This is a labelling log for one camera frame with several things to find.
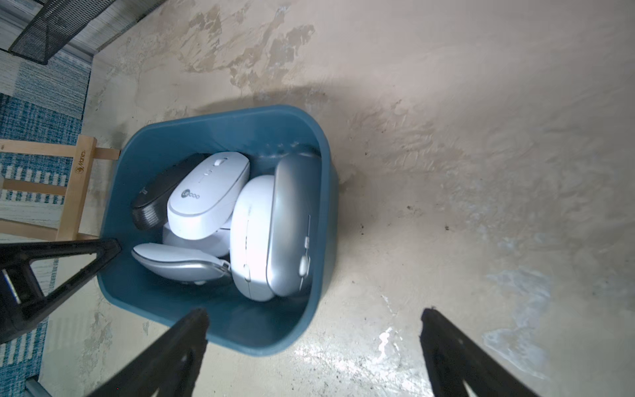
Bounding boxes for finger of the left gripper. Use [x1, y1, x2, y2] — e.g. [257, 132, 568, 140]
[1, 238, 122, 344]

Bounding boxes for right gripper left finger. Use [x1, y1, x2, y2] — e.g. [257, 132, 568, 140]
[91, 309, 209, 396]

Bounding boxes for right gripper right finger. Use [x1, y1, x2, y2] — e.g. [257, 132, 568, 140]
[420, 308, 536, 396]

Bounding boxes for teal plastic storage box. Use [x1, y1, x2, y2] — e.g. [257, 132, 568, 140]
[96, 104, 340, 357]

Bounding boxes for black mouse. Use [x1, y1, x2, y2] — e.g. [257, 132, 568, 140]
[130, 153, 208, 231]

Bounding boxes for silver mouse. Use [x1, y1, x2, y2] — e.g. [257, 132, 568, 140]
[266, 154, 321, 297]
[132, 243, 232, 286]

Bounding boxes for white logo mouse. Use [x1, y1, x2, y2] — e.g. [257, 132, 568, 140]
[167, 152, 250, 240]

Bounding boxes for white rounded mouse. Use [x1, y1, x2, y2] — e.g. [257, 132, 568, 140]
[230, 175, 275, 302]

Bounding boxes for white slim mouse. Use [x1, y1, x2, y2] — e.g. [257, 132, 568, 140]
[163, 218, 233, 258]

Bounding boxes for silver flat mouse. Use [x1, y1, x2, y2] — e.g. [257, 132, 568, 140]
[132, 243, 232, 286]

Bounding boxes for wooden stand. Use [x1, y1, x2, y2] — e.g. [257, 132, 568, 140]
[1, 135, 121, 242]

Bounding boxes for black wire mesh shelf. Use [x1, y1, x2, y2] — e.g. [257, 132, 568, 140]
[8, 0, 165, 66]

